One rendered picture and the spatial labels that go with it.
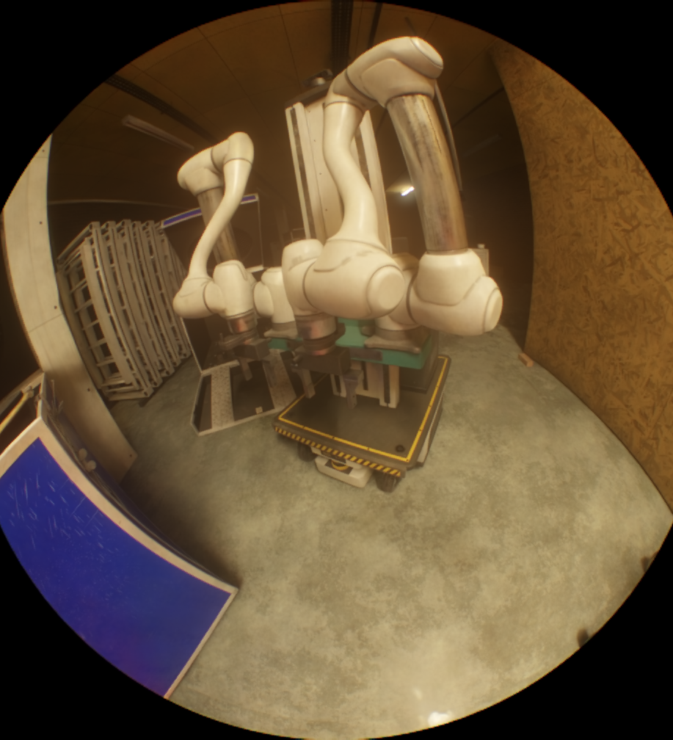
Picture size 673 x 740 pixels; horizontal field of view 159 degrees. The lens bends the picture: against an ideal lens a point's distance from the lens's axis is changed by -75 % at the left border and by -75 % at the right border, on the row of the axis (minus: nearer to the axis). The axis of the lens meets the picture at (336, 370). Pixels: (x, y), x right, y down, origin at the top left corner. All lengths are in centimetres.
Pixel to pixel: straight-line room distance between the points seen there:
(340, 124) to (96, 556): 103
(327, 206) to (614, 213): 177
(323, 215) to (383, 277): 74
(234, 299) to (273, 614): 112
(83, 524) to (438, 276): 86
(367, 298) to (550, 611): 125
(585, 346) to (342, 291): 196
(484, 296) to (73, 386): 207
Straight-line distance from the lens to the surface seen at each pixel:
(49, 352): 187
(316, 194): 103
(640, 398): 193
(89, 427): 195
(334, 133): 63
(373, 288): 32
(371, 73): 64
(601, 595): 142
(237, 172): 89
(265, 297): 96
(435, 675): 108
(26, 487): 52
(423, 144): 56
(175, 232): 262
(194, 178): 103
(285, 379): 202
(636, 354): 190
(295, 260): 48
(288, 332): 95
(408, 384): 122
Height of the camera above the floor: 103
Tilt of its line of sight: 29 degrees down
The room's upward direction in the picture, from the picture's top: 9 degrees counter-clockwise
